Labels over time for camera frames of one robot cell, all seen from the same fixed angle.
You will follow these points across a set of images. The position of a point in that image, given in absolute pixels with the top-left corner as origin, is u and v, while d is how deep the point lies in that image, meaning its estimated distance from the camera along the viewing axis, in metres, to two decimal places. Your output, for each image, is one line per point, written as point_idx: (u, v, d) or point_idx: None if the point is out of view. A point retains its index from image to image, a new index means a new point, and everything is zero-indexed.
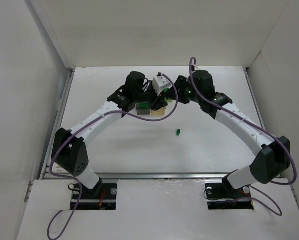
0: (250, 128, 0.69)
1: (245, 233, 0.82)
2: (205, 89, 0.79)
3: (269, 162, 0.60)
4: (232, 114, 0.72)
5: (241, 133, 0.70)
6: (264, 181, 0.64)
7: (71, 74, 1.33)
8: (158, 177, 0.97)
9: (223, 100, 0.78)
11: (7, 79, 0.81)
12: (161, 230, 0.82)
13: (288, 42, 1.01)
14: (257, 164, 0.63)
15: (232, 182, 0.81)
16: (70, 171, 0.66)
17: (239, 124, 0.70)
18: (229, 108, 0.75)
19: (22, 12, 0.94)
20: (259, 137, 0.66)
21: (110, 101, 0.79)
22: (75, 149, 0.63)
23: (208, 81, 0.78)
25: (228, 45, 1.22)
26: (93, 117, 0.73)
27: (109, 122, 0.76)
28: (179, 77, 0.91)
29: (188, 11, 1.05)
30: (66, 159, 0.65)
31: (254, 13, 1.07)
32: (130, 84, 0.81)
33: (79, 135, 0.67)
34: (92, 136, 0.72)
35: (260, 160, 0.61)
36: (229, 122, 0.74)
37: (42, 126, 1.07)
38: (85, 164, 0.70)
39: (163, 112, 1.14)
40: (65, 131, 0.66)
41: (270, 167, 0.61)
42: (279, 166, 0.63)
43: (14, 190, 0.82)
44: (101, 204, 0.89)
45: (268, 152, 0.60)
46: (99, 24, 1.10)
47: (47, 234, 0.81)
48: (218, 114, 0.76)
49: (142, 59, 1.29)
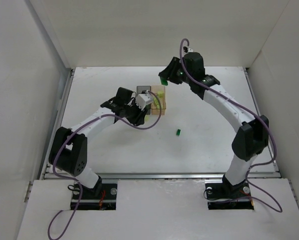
0: (233, 107, 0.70)
1: (246, 233, 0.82)
2: (194, 70, 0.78)
3: (247, 137, 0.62)
4: (217, 94, 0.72)
5: (226, 111, 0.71)
6: (243, 157, 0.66)
7: (71, 74, 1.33)
8: (158, 177, 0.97)
9: (212, 82, 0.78)
11: (7, 78, 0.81)
12: (161, 230, 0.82)
13: (287, 42, 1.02)
14: (237, 141, 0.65)
15: (231, 180, 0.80)
16: (70, 171, 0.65)
17: (224, 104, 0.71)
18: (216, 88, 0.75)
19: (23, 11, 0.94)
20: (240, 115, 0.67)
21: (103, 106, 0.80)
22: (78, 144, 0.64)
23: (199, 62, 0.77)
25: (228, 45, 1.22)
26: (89, 119, 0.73)
27: (104, 125, 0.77)
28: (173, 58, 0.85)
29: (188, 11, 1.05)
30: (66, 158, 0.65)
31: (254, 13, 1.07)
32: (121, 94, 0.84)
33: (80, 131, 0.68)
34: (91, 136, 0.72)
35: (239, 137, 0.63)
36: (216, 102, 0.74)
37: (42, 126, 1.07)
38: (84, 163, 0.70)
39: (163, 112, 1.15)
40: (65, 129, 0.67)
41: (249, 143, 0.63)
42: (258, 144, 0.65)
43: (14, 190, 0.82)
44: (101, 204, 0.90)
45: (247, 128, 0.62)
46: (99, 24, 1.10)
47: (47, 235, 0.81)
48: (205, 94, 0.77)
49: (142, 59, 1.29)
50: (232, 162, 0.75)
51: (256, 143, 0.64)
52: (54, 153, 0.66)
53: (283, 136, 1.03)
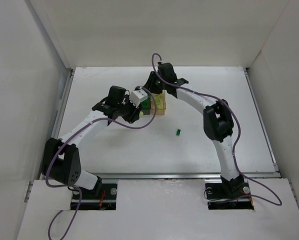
0: (199, 97, 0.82)
1: (246, 233, 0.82)
2: (167, 75, 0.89)
3: (212, 119, 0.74)
4: (186, 89, 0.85)
5: (194, 103, 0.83)
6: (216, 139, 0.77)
7: (71, 74, 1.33)
8: (158, 178, 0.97)
9: (182, 82, 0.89)
11: (7, 78, 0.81)
12: (161, 230, 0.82)
13: (287, 42, 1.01)
14: (206, 125, 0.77)
15: (225, 175, 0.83)
16: (64, 181, 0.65)
17: (191, 96, 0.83)
18: (185, 86, 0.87)
19: (22, 12, 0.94)
20: (205, 102, 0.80)
21: (95, 109, 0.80)
22: (69, 155, 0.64)
23: (169, 69, 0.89)
25: (228, 45, 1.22)
26: (80, 125, 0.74)
27: (96, 129, 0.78)
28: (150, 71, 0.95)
29: (188, 11, 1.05)
30: (59, 169, 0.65)
31: (254, 13, 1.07)
32: (114, 93, 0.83)
33: (71, 141, 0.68)
34: (83, 143, 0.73)
35: (206, 120, 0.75)
36: (186, 98, 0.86)
37: (42, 126, 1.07)
38: (78, 172, 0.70)
39: (163, 112, 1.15)
40: (55, 141, 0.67)
41: (215, 123, 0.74)
42: (224, 124, 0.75)
43: (14, 190, 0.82)
44: (101, 204, 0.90)
45: (210, 111, 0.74)
46: (99, 24, 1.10)
47: (48, 236, 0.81)
48: (177, 93, 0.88)
49: (142, 59, 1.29)
50: (219, 155, 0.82)
51: (222, 125, 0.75)
52: (46, 165, 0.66)
53: (283, 136, 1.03)
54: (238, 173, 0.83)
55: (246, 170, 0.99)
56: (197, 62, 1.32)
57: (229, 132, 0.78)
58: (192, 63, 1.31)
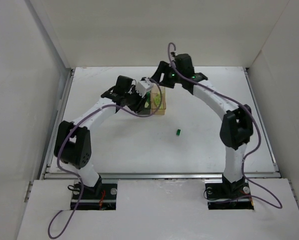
0: (219, 98, 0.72)
1: (246, 233, 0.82)
2: (185, 68, 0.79)
3: (232, 125, 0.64)
4: (204, 87, 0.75)
5: (212, 103, 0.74)
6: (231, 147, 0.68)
7: (71, 74, 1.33)
8: (158, 177, 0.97)
9: (200, 77, 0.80)
11: (7, 79, 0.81)
12: (161, 230, 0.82)
13: (287, 42, 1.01)
14: (223, 130, 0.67)
15: (228, 177, 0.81)
16: (76, 163, 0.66)
17: (210, 96, 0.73)
18: (204, 83, 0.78)
19: (23, 12, 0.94)
20: (225, 105, 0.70)
21: (103, 97, 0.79)
22: (81, 138, 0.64)
23: (187, 61, 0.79)
25: (228, 46, 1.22)
26: (90, 110, 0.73)
27: (106, 115, 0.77)
28: (161, 62, 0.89)
29: (188, 11, 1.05)
30: (71, 151, 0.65)
31: (254, 13, 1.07)
32: (121, 82, 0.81)
33: (82, 124, 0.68)
34: (94, 128, 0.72)
35: (225, 125, 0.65)
36: (203, 96, 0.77)
37: (42, 126, 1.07)
38: (89, 154, 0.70)
39: (163, 112, 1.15)
40: (68, 123, 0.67)
41: (233, 130, 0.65)
42: (243, 132, 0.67)
43: (14, 191, 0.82)
44: (101, 204, 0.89)
45: (230, 116, 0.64)
46: (99, 24, 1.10)
47: (47, 233, 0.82)
48: (194, 90, 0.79)
49: (142, 59, 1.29)
50: (227, 158, 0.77)
51: (240, 132, 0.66)
52: (59, 146, 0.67)
53: (283, 136, 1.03)
54: (242, 175, 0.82)
55: (246, 170, 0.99)
56: (197, 62, 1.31)
57: (246, 140, 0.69)
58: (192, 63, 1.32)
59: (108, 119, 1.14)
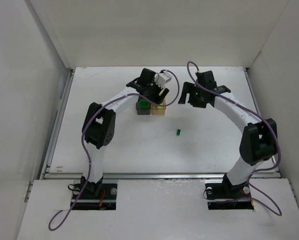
0: (241, 110, 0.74)
1: (245, 233, 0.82)
2: (206, 82, 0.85)
3: (253, 138, 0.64)
4: (227, 99, 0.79)
5: (233, 115, 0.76)
6: (250, 162, 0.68)
7: (71, 74, 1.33)
8: (158, 177, 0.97)
9: (223, 90, 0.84)
11: (7, 79, 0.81)
12: (161, 230, 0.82)
13: (287, 42, 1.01)
14: (244, 143, 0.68)
15: (231, 178, 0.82)
16: (100, 141, 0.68)
17: (232, 107, 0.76)
18: (225, 95, 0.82)
19: (23, 12, 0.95)
20: (247, 117, 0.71)
21: (128, 86, 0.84)
22: (107, 119, 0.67)
23: (209, 75, 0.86)
25: (228, 46, 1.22)
26: (116, 96, 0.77)
27: (129, 103, 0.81)
28: (185, 83, 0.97)
29: (188, 11, 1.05)
30: (96, 129, 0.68)
31: (254, 13, 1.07)
32: (145, 75, 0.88)
33: (109, 107, 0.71)
34: (118, 112, 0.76)
35: (245, 137, 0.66)
36: (225, 107, 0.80)
37: (42, 126, 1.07)
38: (112, 135, 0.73)
39: (163, 112, 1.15)
40: (97, 105, 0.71)
41: (255, 145, 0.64)
42: (266, 148, 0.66)
43: (14, 191, 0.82)
44: (101, 204, 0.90)
45: (252, 130, 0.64)
46: (99, 24, 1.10)
47: (47, 224, 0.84)
48: (216, 101, 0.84)
49: (142, 59, 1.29)
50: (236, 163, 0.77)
51: (263, 147, 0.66)
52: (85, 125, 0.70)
53: (283, 137, 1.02)
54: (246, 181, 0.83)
55: None
56: (197, 62, 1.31)
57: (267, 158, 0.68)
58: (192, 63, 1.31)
59: None
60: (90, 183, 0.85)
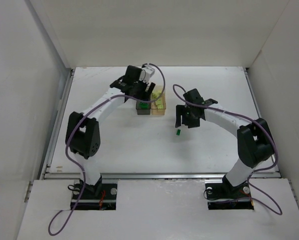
0: (230, 116, 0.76)
1: (245, 233, 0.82)
2: (193, 99, 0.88)
3: (248, 140, 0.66)
4: (215, 109, 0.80)
5: (225, 122, 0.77)
6: (251, 164, 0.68)
7: (71, 74, 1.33)
8: (158, 177, 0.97)
9: (210, 102, 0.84)
11: (7, 79, 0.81)
12: (161, 230, 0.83)
13: (287, 42, 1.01)
14: (240, 147, 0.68)
15: (231, 180, 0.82)
16: (85, 151, 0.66)
17: (221, 116, 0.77)
18: (214, 106, 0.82)
19: (23, 12, 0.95)
20: (238, 121, 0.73)
21: (112, 87, 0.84)
22: (90, 129, 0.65)
23: (195, 93, 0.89)
25: (228, 46, 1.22)
26: (99, 101, 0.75)
27: (114, 106, 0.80)
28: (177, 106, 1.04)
29: (188, 11, 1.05)
30: (80, 141, 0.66)
31: (254, 13, 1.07)
32: (130, 72, 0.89)
33: (91, 115, 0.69)
34: (102, 118, 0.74)
35: (242, 142, 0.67)
36: (215, 117, 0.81)
37: (42, 126, 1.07)
38: (98, 145, 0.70)
39: (163, 112, 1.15)
40: (77, 114, 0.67)
41: (251, 146, 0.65)
42: (264, 148, 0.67)
43: (14, 191, 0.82)
44: (101, 204, 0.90)
45: (245, 131, 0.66)
46: (99, 24, 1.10)
47: (47, 229, 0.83)
48: (206, 114, 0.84)
49: (142, 59, 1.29)
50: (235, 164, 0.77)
51: (261, 148, 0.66)
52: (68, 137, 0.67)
53: (283, 137, 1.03)
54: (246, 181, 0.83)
55: None
56: (197, 62, 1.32)
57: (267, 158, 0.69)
58: (192, 62, 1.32)
59: (108, 119, 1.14)
60: (88, 185, 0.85)
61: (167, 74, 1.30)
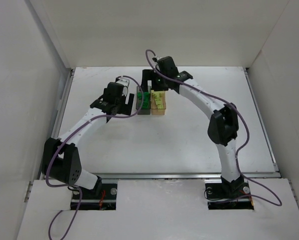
0: (205, 97, 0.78)
1: (245, 233, 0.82)
2: (167, 70, 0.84)
3: (219, 124, 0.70)
4: (191, 87, 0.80)
5: (198, 102, 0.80)
6: (219, 142, 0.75)
7: (71, 74, 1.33)
8: (158, 178, 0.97)
9: (185, 76, 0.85)
11: (7, 79, 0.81)
12: (161, 230, 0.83)
13: (288, 41, 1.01)
14: (211, 128, 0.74)
15: (226, 175, 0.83)
16: (65, 180, 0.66)
17: (197, 96, 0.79)
18: (189, 83, 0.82)
19: (23, 12, 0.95)
20: (211, 104, 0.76)
21: (92, 107, 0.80)
22: (68, 156, 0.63)
23: (170, 62, 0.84)
25: (228, 46, 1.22)
26: (79, 124, 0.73)
27: (95, 127, 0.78)
28: (144, 70, 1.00)
29: (188, 11, 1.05)
30: (59, 169, 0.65)
31: (254, 13, 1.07)
32: (111, 90, 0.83)
33: (70, 141, 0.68)
34: (83, 141, 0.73)
35: (213, 124, 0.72)
36: (190, 95, 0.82)
37: (42, 126, 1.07)
38: (79, 171, 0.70)
39: (163, 112, 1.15)
40: (55, 140, 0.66)
41: (221, 128, 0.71)
42: (230, 129, 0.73)
43: (14, 191, 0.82)
44: (101, 204, 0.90)
45: (218, 116, 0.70)
46: (98, 24, 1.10)
47: (49, 235, 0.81)
48: (180, 89, 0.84)
49: (142, 59, 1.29)
50: (220, 156, 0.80)
51: (228, 128, 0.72)
52: (47, 164, 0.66)
53: (283, 137, 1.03)
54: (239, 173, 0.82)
55: (246, 170, 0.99)
56: (197, 62, 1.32)
57: (234, 136, 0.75)
58: (192, 62, 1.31)
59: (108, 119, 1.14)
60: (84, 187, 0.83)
61: None
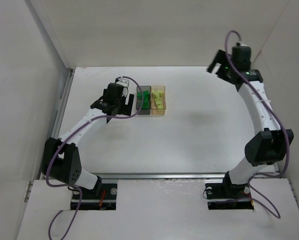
0: (264, 110, 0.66)
1: (245, 233, 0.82)
2: (240, 61, 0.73)
3: (263, 145, 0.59)
4: (253, 91, 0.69)
5: (253, 110, 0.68)
6: (251, 161, 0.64)
7: (71, 75, 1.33)
8: (158, 177, 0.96)
9: (254, 77, 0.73)
11: (7, 79, 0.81)
12: (161, 230, 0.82)
13: (288, 41, 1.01)
14: (251, 143, 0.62)
15: (232, 177, 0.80)
16: (65, 180, 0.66)
17: (255, 103, 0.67)
18: (255, 85, 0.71)
19: (23, 12, 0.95)
20: (266, 120, 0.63)
21: (93, 108, 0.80)
22: (68, 156, 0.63)
23: (245, 53, 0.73)
25: (228, 46, 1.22)
26: (79, 124, 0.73)
27: (96, 127, 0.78)
28: (219, 51, 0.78)
29: (188, 11, 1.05)
30: (59, 168, 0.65)
31: (254, 13, 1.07)
32: (111, 90, 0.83)
33: (70, 140, 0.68)
34: (83, 141, 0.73)
35: (255, 141, 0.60)
36: (248, 99, 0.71)
37: (42, 126, 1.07)
38: (79, 171, 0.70)
39: (163, 112, 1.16)
40: (55, 140, 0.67)
41: (262, 150, 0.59)
42: (271, 155, 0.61)
43: (14, 191, 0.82)
44: (101, 204, 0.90)
45: (266, 136, 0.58)
46: (98, 24, 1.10)
47: (48, 235, 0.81)
48: (242, 87, 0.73)
49: (142, 59, 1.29)
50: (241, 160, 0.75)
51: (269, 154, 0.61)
52: (47, 164, 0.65)
53: None
54: (247, 182, 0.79)
55: None
56: (197, 62, 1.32)
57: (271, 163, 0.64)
58: (192, 62, 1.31)
59: None
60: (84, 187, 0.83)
61: (167, 74, 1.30)
